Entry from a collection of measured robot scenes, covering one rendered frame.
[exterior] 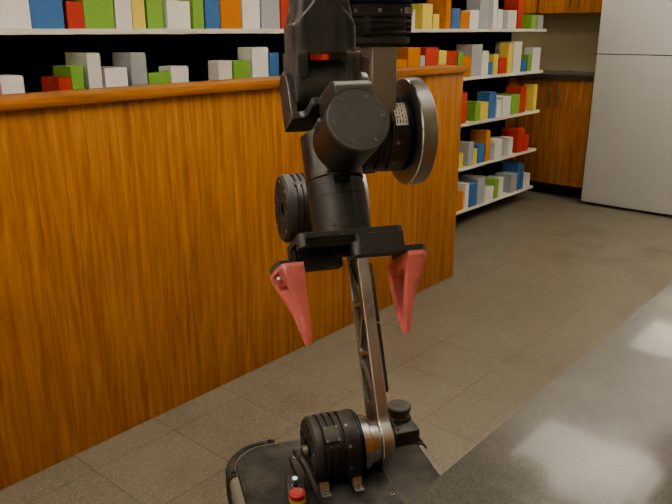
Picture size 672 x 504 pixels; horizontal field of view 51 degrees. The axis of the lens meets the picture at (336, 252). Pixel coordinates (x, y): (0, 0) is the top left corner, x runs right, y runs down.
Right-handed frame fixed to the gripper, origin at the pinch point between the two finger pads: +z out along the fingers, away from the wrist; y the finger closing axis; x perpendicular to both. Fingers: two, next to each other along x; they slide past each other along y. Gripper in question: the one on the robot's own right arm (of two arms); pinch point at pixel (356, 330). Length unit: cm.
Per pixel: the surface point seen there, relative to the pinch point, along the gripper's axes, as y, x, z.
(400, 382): 75, 200, 7
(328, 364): 53, 220, -4
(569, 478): 15.6, -6.1, 15.7
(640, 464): 23.0, -6.1, 15.8
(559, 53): 347, 423, -248
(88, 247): -33, 159, -48
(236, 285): 16, 201, -38
